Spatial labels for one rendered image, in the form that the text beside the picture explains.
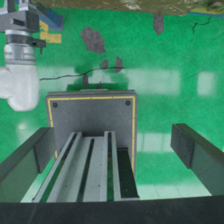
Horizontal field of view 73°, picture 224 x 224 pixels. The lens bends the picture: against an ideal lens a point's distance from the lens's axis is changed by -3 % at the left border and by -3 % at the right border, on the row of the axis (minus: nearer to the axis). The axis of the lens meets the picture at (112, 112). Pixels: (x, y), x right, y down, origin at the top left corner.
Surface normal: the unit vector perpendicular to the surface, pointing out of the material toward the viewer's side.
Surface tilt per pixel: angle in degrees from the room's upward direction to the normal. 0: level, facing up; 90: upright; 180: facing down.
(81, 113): 0
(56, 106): 0
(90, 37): 0
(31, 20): 65
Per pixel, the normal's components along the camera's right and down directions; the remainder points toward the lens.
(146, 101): 0.02, 0.27
